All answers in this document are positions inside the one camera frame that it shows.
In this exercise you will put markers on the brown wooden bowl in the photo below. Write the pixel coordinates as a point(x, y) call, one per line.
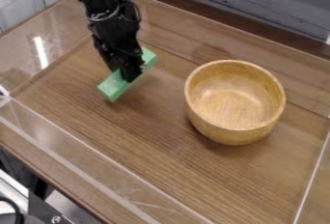
point(236, 101)

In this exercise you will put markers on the black metal bracket with bolt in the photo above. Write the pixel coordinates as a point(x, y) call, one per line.
point(45, 212)

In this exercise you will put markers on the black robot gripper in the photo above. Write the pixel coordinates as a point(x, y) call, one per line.
point(118, 47)

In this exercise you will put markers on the clear acrylic tray wall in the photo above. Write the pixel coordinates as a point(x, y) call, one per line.
point(114, 194)

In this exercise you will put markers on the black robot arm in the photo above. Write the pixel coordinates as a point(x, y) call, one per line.
point(101, 7)

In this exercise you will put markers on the green rectangular block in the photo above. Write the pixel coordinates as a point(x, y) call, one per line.
point(114, 85)

